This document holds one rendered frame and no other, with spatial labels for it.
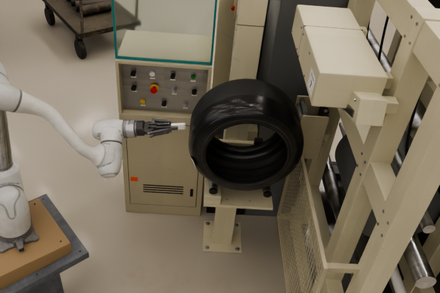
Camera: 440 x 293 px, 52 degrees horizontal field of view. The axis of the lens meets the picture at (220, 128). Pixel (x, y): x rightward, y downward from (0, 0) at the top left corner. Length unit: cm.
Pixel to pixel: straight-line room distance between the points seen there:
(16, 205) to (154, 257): 120
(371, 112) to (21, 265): 167
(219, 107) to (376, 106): 72
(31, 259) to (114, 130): 71
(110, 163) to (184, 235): 129
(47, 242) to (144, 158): 94
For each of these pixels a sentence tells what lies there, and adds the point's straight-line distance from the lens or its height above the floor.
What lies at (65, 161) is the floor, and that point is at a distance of 391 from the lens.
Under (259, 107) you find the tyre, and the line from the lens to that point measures 201.
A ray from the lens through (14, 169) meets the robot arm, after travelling 242.
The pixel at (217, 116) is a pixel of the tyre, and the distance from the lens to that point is 203.
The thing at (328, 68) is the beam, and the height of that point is 178.
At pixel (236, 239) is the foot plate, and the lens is 328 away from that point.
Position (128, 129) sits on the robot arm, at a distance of 219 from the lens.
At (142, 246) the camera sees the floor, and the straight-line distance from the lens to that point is 323.
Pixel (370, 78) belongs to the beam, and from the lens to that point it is 169.
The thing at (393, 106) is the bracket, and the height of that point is 167.
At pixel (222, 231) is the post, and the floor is 14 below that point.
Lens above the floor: 257
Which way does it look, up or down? 38 degrees down
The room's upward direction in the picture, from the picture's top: 6 degrees clockwise
